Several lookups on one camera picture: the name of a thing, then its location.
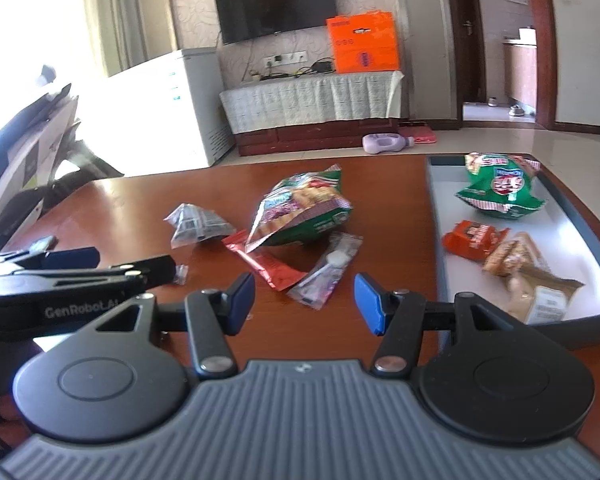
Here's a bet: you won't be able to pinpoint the clear grey printed packet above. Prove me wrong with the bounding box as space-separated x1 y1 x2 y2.
164 203 236 250

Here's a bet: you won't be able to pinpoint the wall power outlets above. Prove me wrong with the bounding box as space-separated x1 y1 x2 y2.
262 50 308 68

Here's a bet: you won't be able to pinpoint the green bag with yellow crackers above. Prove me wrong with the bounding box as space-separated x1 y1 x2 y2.
245 164 353 253

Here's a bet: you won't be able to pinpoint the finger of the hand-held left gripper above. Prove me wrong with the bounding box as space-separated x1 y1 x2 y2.
0 247 101 274
11 255 177 292

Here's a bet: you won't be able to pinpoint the wooden kitchen cabinet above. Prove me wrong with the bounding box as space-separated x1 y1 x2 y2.
502 27 538 108

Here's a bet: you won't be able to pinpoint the beige pastry packet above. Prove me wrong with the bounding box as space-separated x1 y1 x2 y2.
507 265 585 325

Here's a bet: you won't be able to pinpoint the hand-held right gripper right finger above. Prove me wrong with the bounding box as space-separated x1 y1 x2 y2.
354 273 522 380

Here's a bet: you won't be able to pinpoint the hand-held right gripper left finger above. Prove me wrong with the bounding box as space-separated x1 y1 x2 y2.
96 274 257 380

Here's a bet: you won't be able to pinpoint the white chest freezer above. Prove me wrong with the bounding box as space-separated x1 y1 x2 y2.
77 47 233 168

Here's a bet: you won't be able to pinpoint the orange cardboard box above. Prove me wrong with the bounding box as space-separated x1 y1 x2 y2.
326 10 400 74

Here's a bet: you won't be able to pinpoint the red snack wrapper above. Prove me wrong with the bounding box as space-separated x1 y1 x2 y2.
222 230 307 291

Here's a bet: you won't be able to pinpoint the pale patterned cabinet cloth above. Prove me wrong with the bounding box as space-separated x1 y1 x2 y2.
219 71 405 135

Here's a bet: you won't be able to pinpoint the clear candy packet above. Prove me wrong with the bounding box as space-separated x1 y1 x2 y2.
287 232 363 308

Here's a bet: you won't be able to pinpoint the orange snack packet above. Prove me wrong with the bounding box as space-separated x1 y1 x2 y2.
442 220 510 261

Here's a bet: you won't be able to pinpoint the pink floor mat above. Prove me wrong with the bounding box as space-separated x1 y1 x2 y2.
397 122 438 145

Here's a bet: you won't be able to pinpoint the dark wooden television cabinet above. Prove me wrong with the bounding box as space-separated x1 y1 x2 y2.
237 115 401 157

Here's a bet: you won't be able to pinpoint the black chair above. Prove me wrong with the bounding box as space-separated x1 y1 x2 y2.
0 65 126 261

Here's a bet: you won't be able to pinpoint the grey tray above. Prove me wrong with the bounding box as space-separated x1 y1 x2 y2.
425 154 600 351

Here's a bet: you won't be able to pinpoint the wall-mounted television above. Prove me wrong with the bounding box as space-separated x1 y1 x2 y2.
213 0 338 45

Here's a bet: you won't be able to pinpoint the purple plastic bottle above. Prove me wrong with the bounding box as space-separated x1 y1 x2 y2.
362 132 415 154

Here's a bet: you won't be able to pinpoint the green shrimp cracker bag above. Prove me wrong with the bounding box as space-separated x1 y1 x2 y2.
455 152 548 218

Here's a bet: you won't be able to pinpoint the dark wooden door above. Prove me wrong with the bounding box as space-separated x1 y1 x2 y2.
462 0 486 106

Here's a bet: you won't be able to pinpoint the brown patterned snack packet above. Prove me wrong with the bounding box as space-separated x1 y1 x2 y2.
482 232 541 278

